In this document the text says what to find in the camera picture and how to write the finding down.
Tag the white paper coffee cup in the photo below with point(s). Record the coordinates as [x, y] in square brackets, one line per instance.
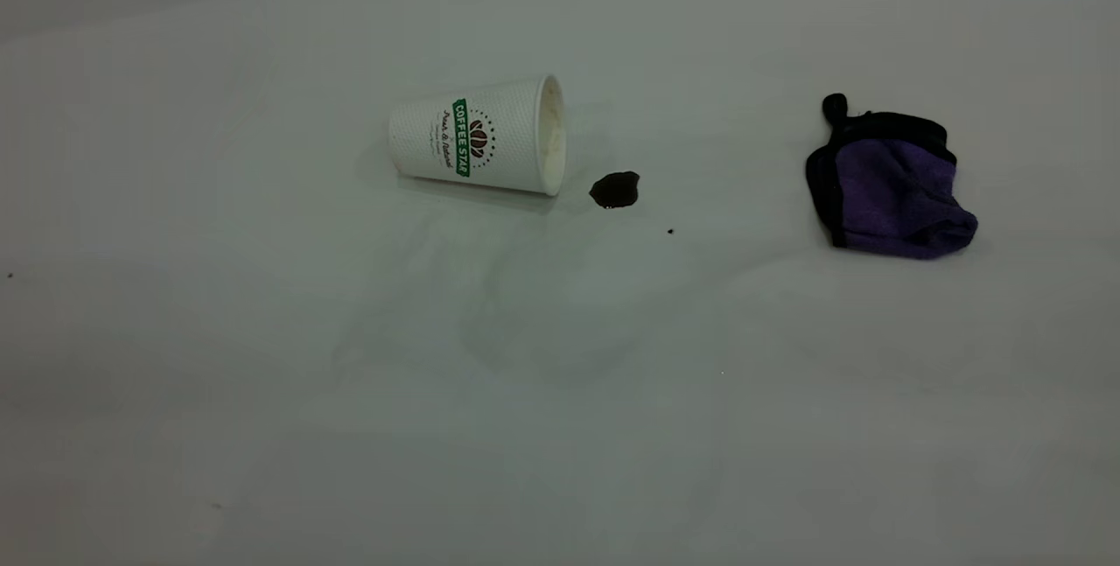
[507, 137]

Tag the dark coffee spill puddle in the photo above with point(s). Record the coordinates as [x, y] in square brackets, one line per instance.
[615, 190]

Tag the purple and black cloth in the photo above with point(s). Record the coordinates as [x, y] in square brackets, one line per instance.
[892, 194]

